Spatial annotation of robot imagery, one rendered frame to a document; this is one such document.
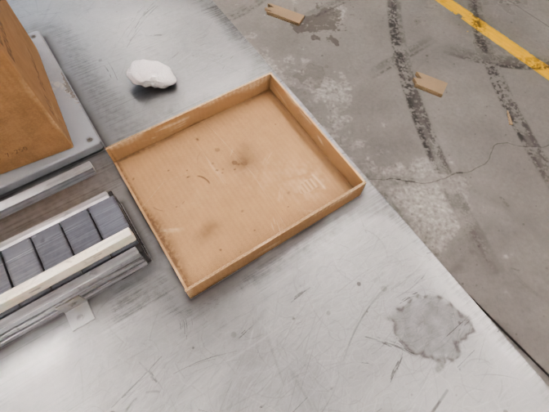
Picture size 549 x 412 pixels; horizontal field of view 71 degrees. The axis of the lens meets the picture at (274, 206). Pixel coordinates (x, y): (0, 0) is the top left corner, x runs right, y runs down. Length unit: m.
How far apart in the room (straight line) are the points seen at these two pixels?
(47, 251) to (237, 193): 0.27
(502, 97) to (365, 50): 0.69
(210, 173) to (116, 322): 0.25
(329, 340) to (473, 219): 1.26
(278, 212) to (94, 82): 0.41
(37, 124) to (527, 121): 1.96
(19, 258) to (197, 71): 0.43
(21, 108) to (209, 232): 0.29
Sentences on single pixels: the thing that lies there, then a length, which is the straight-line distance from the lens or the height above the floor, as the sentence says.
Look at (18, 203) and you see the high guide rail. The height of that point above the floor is 0.96.
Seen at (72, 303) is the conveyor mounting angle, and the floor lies 0.85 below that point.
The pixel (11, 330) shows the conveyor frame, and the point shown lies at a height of 0.86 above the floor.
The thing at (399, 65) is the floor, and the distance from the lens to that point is 2.10.
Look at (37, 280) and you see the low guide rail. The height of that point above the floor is 0.92.
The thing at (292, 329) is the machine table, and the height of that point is 0.83.
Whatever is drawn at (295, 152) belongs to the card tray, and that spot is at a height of 0.83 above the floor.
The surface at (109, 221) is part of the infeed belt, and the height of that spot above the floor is 0.88.
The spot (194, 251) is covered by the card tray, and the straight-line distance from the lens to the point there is 0.56.
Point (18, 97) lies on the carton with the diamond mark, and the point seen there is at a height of 0.97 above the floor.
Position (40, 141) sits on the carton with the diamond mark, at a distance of 0.66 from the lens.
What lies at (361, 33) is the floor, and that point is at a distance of 2.21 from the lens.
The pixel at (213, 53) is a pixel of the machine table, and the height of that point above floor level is 0.83.
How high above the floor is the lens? 1.36
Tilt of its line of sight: 64 degrees down
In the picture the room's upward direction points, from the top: 5 degrees clockwise
